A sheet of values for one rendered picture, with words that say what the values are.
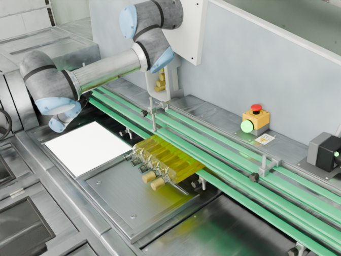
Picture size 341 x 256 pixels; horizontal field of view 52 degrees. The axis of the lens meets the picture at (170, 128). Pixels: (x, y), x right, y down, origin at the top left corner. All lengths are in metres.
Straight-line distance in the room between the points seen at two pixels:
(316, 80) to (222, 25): 0.41
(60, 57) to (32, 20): 2.86
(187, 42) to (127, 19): 0.27
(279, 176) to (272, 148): 0.13
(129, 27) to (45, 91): 0.40
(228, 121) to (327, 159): 0.42
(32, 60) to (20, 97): 0.94
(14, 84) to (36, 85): 0.92
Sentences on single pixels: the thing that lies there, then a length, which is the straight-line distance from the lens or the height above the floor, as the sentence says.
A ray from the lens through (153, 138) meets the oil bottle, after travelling 1.56.
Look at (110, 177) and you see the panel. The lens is 1.63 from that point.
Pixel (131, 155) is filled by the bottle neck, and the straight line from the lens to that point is 1.51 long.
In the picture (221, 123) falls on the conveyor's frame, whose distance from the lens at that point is 1.38.
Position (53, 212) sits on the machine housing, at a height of 1.47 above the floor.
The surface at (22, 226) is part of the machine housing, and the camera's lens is 1.62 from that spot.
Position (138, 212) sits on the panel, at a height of 1.22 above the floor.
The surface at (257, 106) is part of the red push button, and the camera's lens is 1.28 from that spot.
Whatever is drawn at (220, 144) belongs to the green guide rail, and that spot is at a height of 0.93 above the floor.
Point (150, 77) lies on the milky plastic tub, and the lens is 1.71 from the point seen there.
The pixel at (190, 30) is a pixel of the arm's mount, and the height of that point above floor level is 0.78.
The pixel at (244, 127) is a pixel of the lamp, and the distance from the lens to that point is 1.27.
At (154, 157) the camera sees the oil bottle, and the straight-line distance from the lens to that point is 1.43.
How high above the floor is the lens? 1.67
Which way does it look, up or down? 30 degrees down
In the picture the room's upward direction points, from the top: 117 degrees counter-clockwise
